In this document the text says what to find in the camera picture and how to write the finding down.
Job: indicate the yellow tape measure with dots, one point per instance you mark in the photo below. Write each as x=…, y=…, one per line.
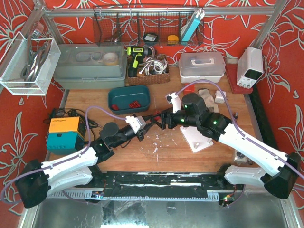
x=172, y=40

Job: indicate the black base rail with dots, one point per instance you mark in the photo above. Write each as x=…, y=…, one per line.
x=157, y=184

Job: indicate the black wire basket shelf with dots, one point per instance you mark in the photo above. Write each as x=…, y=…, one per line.
x=127, y=25

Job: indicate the orange teal device box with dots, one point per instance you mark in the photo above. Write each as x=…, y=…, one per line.
x=66, y=135

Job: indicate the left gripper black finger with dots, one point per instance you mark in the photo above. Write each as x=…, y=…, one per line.
x=157, y=123
x=150, y=117

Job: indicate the white power supply unit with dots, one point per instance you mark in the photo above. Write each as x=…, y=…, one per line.
x=249, y=67

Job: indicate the clear acrylic box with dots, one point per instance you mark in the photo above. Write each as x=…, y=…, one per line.
x=28, y=68

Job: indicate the teal plastic tray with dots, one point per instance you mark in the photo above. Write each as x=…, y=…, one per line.
x=123, y=96

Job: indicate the black tape measure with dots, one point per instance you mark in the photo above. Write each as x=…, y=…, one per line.
x=150, y=39

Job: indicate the green yellow cordless drill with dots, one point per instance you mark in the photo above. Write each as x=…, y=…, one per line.
x=137, y=54

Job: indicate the orange cube power socket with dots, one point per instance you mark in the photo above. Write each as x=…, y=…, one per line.
x=189, y=89

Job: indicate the grey plastic storage box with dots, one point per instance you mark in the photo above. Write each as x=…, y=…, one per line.
x=89, y=66

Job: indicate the white plastic storage box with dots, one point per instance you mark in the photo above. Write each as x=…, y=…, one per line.
x=201, y=65

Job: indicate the blue white book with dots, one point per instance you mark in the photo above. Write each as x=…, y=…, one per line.
x=190, y=27

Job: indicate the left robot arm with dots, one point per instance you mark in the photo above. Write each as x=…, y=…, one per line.
x=40, y=179

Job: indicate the red tray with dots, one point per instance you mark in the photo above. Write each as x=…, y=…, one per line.
x=231, y=72

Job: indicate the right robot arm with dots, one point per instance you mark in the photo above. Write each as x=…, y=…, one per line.
x=277, y=171

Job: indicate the wicker basket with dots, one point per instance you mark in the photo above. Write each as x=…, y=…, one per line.
x=151, y=72

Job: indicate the white cotton work glove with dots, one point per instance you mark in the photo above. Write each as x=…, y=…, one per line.
x=209, y=100

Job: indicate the white peg base plate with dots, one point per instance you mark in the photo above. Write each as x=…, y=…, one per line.
x=196, y=141

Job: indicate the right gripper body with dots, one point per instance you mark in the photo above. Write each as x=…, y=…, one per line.
x=170, y=120

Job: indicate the white cube power socket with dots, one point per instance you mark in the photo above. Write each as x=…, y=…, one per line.
x=218, y=97

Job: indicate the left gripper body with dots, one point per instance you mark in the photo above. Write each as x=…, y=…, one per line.
x=141, y=132

